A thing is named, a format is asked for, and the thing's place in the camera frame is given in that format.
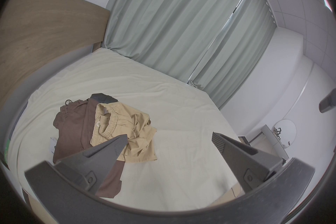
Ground bed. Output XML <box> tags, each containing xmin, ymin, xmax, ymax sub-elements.
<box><xmin>0</xmin><ymin>0</ymin><xmax>247</xmax><ymax>214</ymax></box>

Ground beige shorts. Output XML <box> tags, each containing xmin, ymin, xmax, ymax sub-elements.
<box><xmin>90</xmin><ymin>102</ymin><xmax>158</xmax><ymax>163</ymax></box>

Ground white dressing table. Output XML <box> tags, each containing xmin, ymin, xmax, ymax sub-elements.
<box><xmin>258</xmin><ymin>119</ymin><xmax>297</xmax><ymax>160</ymax></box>

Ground white garment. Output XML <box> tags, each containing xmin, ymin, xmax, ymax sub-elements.
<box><xmin>49</xmin><ymin>136</ymin><xmax>60</xmax><ymax>154</ymax></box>

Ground brown shorts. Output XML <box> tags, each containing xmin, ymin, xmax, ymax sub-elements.
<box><xmin>52</xmin><ymin>98</ymin><xmax>124</xmax><ymax>198</ymax></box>

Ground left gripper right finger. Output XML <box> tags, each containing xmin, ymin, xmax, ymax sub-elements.
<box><xmin>212</xmin><ymin>132</ymin><xmax>283</xmax><ymax>194</ymax></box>

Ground black garment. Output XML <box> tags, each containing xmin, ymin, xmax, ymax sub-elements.
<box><xmin>90</xmin><ymin>92</ymin><xmax>118</xmax><ymax>104</ymax></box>

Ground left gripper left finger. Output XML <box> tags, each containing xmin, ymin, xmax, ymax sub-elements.
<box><xmin>54</xmin><ymin>134</ymin><xmax>128</xmax><ymax>196</ymax></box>

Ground pale green curtain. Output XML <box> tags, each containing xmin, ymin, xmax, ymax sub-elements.
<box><xmin>102</xmin><ymin>0</ymin><xmax>256</xmax><ymax>84</ymax></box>
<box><xmin>188</xmin><ymin>0</ymin><xmax>277</xmax><ymax>111</ymax></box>

